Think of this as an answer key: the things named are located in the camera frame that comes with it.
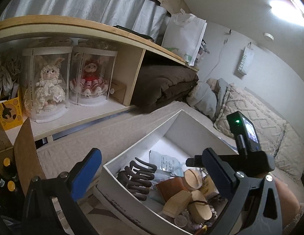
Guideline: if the beige fluffy plush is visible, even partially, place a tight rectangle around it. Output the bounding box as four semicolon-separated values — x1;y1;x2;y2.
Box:
207;78;219;91

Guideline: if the cream small box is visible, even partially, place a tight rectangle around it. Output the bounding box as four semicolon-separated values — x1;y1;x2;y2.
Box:
199;174;219;199

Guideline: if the clear storage box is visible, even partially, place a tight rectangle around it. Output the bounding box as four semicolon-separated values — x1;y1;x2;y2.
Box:
196;40;210;66

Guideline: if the silver grey curtain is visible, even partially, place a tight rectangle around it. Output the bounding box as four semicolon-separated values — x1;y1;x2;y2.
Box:
0;0;167;45

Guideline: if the black case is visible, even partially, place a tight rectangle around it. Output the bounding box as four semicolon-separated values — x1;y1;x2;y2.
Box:
112;24;155;42

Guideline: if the white shoe box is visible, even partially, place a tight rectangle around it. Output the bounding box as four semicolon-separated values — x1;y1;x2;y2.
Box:
93;109;238;235

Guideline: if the long cream knitted pillow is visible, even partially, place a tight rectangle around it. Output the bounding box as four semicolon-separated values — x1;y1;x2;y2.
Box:
213;83;288;148

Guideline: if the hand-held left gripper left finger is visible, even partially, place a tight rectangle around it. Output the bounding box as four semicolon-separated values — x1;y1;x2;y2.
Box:
21;147;103;235

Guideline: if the ceiling light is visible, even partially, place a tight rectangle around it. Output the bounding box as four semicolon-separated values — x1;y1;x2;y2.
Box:
268;0;304;28

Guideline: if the yellow box with black figure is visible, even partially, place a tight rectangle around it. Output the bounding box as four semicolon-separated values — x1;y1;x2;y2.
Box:
0;88;24;132

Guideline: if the oval wooden box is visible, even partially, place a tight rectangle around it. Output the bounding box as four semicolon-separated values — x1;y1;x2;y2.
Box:
187;189;213;222

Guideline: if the white wall cable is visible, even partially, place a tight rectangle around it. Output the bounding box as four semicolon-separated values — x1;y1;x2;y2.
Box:
208;29;234;79

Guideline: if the brown envelope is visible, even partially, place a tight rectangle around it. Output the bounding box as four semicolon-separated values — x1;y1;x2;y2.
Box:
108;79;127;105

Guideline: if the dark hair claw clip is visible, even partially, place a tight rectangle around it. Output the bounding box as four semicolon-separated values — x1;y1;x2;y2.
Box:
116;156;158;202

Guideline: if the white doll in clear case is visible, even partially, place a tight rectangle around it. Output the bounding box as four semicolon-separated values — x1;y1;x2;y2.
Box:
20;45;73;123

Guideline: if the hanging white paper bag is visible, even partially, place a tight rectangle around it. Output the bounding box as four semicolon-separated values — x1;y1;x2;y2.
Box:
235;42;256;79

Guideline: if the short cream knitted pillow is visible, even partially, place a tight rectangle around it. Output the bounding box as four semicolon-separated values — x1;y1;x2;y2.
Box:
273;123;304;183

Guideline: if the crumpled beige cloth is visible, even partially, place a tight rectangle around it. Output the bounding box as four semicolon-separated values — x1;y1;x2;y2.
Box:
0;53;22;99

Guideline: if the round beige compact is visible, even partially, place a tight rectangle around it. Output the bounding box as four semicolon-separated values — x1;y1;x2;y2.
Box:
183;168;204;192

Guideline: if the grey blue pillow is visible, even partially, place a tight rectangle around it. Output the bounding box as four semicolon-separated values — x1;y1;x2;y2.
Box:
186;78;229;121

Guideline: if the large white medicine packet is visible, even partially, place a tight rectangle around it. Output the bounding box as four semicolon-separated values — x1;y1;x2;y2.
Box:
148;149;190;177

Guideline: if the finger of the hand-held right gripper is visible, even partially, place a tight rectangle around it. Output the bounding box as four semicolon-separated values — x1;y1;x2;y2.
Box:
185;154;207;167

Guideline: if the red doll in clear case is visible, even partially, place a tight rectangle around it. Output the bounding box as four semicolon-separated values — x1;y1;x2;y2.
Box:
68;45;118;106

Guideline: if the brown leather case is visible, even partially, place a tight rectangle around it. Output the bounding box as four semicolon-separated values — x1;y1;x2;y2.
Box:
155;177;190;205

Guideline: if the person's right forearm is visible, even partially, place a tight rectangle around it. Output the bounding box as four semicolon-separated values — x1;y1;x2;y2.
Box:
274;176;304;229

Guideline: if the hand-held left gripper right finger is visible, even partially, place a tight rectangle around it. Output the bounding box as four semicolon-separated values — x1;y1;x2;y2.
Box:
202;147;283;235

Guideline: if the cardboard box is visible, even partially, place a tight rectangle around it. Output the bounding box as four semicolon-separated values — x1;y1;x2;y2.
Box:
0;117;47;194

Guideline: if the brown folded blanket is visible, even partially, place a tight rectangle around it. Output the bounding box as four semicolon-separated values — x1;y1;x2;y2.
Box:
131;53;199;113

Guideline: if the pale wooden block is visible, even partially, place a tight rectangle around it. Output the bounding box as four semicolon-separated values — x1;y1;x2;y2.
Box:
162;190;192;217

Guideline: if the wooden shelf unit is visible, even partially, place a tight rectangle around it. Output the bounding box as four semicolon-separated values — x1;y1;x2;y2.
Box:
0;15;199;153

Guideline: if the dark bottle with yellow cap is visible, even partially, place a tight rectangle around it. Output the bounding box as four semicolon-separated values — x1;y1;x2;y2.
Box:
1;157;19;184
5;180;24;203

